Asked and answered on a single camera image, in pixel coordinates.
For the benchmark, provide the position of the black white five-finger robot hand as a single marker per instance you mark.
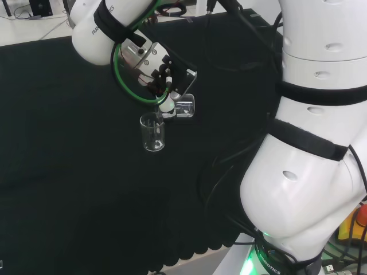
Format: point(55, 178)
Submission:
point(169, 80)

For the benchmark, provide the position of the clear glass beaker with spout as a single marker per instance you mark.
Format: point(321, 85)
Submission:
point(186, 107)

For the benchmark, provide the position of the clear graduated glass beaker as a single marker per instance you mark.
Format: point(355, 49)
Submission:
point(153, 137)

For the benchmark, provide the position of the clear tape strip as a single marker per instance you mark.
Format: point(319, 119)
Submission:
point(189, 20)

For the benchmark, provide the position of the black bench cloth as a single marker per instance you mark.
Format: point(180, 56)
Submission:
point(71, 143)

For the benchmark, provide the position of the black box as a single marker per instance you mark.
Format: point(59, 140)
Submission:
point(41, 7)

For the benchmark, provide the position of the yellow stop button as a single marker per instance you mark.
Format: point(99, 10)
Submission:
point(354, 226)

